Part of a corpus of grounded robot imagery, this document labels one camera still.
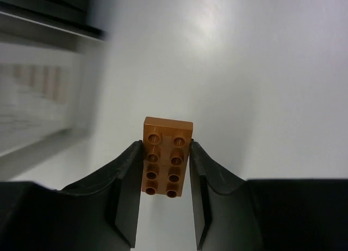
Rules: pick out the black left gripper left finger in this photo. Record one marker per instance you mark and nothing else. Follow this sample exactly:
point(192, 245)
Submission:
point(97, 212)

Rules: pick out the black slatted container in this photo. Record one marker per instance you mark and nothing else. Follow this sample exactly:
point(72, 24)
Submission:
point(70, 16)

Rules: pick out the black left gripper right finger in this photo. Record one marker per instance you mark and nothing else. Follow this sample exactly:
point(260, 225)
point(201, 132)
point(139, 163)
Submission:
point(264, 214)

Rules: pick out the white slatted container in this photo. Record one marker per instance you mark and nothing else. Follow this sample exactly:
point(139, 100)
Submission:
point(50, 73)

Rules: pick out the brown lego plate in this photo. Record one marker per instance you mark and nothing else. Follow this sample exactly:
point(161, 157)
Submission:
point(166, 152)

